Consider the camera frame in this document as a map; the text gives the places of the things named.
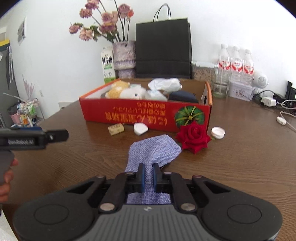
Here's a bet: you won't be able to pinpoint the clear seed container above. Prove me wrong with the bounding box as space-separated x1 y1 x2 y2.
191 61 218 81

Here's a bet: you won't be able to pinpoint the white wrapped packet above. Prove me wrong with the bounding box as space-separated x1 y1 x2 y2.
147 89 168 101

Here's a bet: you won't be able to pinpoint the reed diffuser sticks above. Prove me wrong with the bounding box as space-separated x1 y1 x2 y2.
22 75 35 100

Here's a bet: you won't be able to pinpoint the purple mottled vase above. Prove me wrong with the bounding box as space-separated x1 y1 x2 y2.
112 41 136 78

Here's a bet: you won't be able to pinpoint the dried pink rose bouquet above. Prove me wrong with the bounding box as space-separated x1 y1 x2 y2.
69 0 134 43

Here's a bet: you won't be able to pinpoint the red printed cardboard box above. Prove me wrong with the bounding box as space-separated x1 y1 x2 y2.
79 79 213 133

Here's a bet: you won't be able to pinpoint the dark zip case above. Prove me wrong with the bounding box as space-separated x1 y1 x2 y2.
168 91 199 103

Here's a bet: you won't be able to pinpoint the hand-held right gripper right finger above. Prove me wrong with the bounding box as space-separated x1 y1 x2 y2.
152 163 232 213

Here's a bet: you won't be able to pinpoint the red artificial rose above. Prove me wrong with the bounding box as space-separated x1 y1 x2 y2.
175 122 212 154

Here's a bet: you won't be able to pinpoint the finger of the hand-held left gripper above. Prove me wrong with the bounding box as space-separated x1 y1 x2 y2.
10 126 43 131
44 129 69 146

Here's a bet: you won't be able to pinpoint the white bottle cap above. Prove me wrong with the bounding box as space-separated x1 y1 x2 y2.
211 127 226 140

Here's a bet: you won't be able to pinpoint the clear glass cup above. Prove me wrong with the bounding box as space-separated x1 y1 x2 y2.
211 70 229 98

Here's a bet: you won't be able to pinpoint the person's left hand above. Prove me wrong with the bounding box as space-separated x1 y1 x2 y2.
0 159 19 203

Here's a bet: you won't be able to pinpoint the black charging dock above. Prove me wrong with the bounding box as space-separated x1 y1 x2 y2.
273 81 296 103

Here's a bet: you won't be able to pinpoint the small beige patterned block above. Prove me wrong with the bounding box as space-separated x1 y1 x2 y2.
108 123 125 135

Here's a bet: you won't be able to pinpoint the black paper bag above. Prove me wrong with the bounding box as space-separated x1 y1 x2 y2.
135 4 193 79

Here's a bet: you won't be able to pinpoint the clear plastic bag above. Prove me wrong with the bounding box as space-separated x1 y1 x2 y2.
147 78 182 92

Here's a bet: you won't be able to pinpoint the wire rack with toiletries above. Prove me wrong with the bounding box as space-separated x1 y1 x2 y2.
3 93 44 128

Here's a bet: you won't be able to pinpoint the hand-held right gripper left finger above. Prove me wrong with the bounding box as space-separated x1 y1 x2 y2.
67 163 147 214

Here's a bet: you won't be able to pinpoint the yellow plush toy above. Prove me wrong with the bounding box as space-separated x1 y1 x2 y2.
105 81 130 99

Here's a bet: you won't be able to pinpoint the white printed tin box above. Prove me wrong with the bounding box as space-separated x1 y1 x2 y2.
228 81 253 102

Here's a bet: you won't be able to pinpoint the white rounded plastic case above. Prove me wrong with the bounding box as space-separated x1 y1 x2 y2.
134 122 149 136

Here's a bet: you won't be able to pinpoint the white plug charger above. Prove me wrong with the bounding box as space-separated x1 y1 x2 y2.
261 96 277 107

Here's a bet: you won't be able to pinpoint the white green milk carton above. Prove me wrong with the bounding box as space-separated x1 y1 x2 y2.
100 46 116 84

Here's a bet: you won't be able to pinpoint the purple woven pouch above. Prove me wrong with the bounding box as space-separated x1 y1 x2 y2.
124 134 182 205

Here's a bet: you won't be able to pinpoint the round white speaker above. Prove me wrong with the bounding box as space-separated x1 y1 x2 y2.
253 71 269 89

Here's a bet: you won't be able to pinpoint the white cable with puck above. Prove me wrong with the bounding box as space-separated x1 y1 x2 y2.
277 111 296 132

